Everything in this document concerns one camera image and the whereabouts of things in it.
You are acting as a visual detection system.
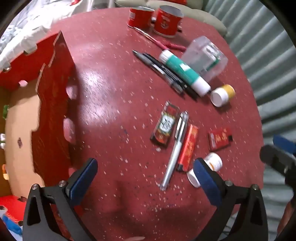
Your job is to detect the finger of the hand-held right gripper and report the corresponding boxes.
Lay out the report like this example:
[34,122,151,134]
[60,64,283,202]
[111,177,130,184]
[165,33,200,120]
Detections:
[273,135,296,154]
[260,145,296,179]

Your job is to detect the small white bottle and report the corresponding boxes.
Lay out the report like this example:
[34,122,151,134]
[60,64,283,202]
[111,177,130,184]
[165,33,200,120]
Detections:
[187,153,223,188]

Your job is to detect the thin red pen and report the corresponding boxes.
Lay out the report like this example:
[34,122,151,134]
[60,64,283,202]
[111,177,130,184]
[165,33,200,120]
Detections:
[134,27,167,49]

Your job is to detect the grey ribbed rug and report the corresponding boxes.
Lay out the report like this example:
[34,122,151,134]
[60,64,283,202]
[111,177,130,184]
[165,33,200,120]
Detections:
[203,0,296,241]

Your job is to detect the dark red emblem pack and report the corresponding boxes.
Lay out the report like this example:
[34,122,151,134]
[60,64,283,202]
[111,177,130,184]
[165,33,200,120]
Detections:
[150,101,181,147]

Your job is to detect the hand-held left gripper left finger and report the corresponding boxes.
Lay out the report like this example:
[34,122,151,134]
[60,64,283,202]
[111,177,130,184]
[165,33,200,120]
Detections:
[22,158,99,241]

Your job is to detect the clear plastic container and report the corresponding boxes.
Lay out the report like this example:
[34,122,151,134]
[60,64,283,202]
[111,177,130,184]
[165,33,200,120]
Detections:
[180,36,228,82]

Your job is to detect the grey-green sofa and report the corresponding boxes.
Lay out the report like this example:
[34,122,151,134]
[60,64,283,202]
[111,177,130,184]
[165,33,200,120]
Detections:
[116,0,227,35]

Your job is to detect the red paper cup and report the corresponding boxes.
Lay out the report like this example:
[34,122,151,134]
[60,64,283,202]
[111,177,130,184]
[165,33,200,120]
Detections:
[153,5,184,39]
[128,7,155,29]

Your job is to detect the silver pen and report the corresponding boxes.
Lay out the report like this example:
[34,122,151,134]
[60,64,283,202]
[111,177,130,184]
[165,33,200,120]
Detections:
[160,111,189,191]

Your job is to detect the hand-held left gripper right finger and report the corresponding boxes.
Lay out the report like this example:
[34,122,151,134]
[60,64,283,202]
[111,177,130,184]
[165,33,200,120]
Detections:
[193,158,269,241]

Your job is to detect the small red box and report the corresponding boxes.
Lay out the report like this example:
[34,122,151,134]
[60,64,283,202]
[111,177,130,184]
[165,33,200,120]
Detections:
[208,127,233,151]

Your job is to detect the green white glue stick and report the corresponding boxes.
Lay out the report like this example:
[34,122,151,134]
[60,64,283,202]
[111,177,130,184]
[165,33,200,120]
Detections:
[158,50,211,96]

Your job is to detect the red cardboard box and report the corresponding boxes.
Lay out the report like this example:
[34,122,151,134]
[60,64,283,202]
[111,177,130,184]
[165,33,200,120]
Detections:
[0,30,77,204]

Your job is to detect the white bottle yellow label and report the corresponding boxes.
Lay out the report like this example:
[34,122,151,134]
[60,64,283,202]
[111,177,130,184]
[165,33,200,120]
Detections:
[210,84,236,107]

